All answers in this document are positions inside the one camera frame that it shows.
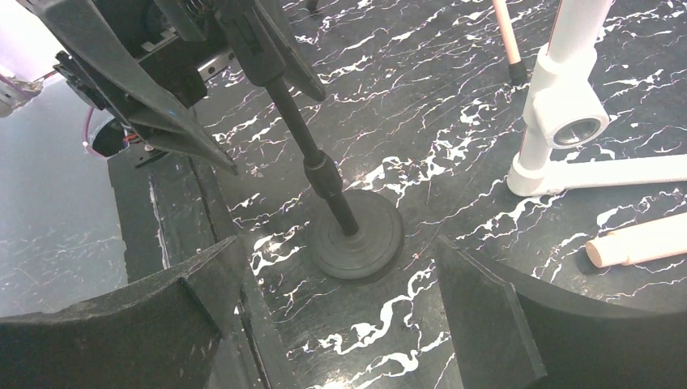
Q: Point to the white pvc pipe frame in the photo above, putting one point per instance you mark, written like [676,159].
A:
[563,111]

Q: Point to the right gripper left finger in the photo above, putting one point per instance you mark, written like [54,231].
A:
[183,327]

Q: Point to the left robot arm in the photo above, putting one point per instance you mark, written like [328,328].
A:
[113,137]

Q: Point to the pink music stand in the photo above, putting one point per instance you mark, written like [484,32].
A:
[516,67]

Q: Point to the black round-base mic stand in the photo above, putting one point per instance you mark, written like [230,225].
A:
[363,231]

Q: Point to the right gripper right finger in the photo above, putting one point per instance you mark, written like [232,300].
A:
[511,330]

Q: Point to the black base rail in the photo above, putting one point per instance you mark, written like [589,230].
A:
[170,208]

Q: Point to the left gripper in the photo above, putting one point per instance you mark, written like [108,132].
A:
[127,55]

